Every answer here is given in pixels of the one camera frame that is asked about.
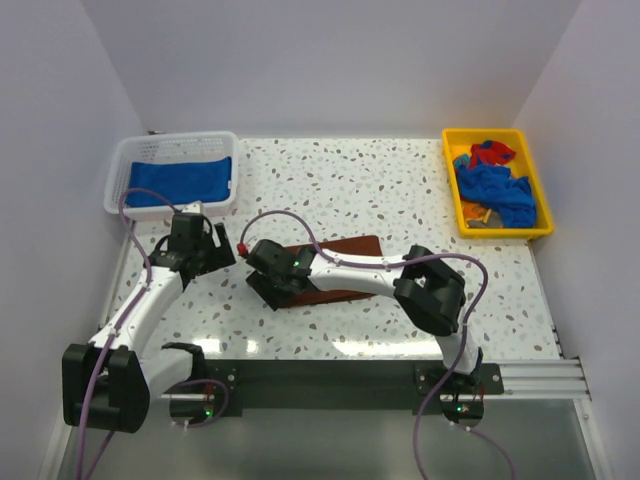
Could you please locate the blue towel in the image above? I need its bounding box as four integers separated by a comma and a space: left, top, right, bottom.
128, 156, 232, 205
456, 164, 537, 228

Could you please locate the folded blue towel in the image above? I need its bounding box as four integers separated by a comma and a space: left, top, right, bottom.
128, 156, 232, 205

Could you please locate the yellow plastic bin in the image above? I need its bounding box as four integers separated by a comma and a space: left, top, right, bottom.
440, 127, 556, 239

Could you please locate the white plastic laundry basket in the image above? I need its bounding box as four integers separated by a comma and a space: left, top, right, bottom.
103, 131, 240, 216

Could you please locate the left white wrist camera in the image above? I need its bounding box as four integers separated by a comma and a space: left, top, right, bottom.
181, 201, 205, 215

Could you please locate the red and blue cloth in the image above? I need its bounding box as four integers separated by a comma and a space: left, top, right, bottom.
470, 140, 516, 168

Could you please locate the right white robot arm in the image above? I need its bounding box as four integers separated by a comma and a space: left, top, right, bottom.
238, 239, 482, 393

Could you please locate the grey cloth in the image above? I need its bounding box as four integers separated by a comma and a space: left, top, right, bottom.
467, 211, 504, 229

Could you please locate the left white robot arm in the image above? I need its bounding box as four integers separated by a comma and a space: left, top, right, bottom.
62, 203, 235, 433

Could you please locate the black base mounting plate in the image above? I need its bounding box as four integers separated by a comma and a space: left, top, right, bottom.
148, 358, 505, 419

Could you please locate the brown towel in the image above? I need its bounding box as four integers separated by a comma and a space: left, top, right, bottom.
289, 235, 382, 308

